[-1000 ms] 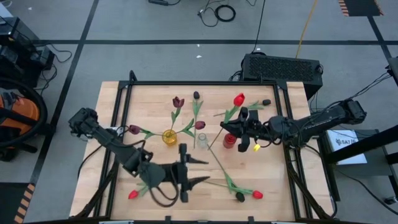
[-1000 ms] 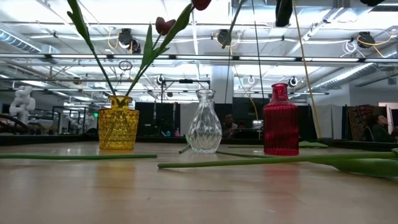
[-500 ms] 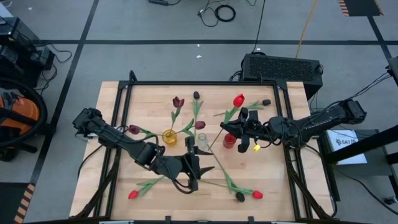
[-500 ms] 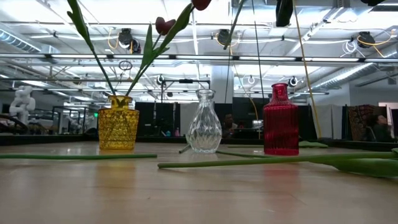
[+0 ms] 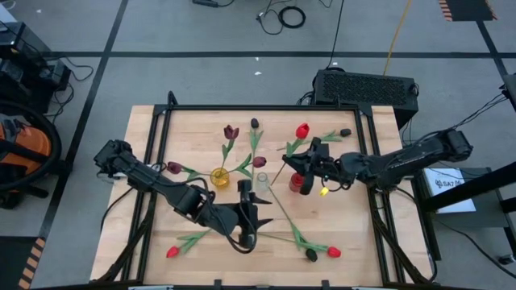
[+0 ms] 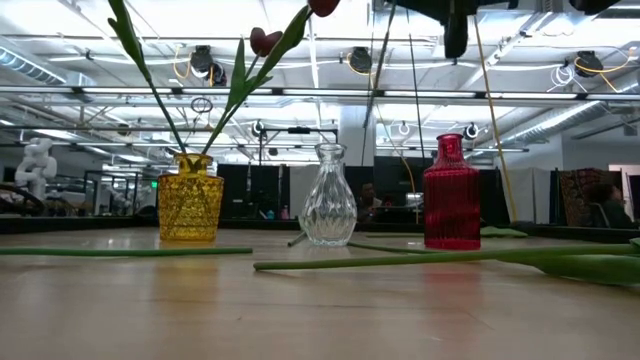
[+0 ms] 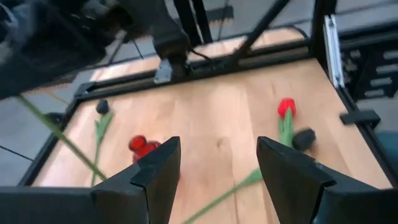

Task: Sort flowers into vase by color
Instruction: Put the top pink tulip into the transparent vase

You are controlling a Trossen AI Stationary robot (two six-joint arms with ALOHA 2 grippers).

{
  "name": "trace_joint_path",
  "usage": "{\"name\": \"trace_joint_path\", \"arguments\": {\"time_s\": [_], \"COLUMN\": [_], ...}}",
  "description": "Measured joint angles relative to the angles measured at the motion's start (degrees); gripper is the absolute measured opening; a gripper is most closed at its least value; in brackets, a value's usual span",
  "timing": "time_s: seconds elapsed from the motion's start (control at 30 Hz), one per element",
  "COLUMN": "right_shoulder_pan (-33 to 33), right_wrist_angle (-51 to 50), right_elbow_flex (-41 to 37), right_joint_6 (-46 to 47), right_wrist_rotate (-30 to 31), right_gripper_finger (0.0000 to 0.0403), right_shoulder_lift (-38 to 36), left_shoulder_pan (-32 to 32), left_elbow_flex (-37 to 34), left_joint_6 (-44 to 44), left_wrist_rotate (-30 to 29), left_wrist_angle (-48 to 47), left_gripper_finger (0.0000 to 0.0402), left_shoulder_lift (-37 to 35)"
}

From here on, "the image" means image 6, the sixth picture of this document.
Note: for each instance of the black divider panel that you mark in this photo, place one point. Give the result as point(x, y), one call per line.
point(250, 190)
point(400, 175)

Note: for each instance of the silver air duct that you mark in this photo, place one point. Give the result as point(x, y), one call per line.
point(550, 122)
point(25, 65)

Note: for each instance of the person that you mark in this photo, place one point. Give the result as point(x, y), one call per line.
point(369, 200)
point(607, 210)

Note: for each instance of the black gantry frame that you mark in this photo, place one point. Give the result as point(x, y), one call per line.
point(300, 130)

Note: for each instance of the small black ceiling reel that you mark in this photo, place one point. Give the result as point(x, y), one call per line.
point(470, 131)
point(257, 128)

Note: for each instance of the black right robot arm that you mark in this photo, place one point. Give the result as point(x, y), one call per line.
point(595, 5)

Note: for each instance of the white curtain panel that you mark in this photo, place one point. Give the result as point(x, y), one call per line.
point(527, 195)

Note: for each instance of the black artificial tulip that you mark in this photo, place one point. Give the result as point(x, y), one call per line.
point(590, 270)
point(500, 232)
point(297, 239)

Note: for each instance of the patterned brown hanging rug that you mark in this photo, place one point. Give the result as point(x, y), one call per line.
point(575, 197)

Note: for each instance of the clear glass vase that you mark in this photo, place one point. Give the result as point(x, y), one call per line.
point(329, 210)

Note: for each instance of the long ceiling light rail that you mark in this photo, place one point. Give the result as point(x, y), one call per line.
point(440, 94)

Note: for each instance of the red glass vase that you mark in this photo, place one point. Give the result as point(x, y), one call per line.
point(452, 200)

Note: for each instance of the yellow glass vase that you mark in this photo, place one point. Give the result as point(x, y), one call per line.
point(190, 200)

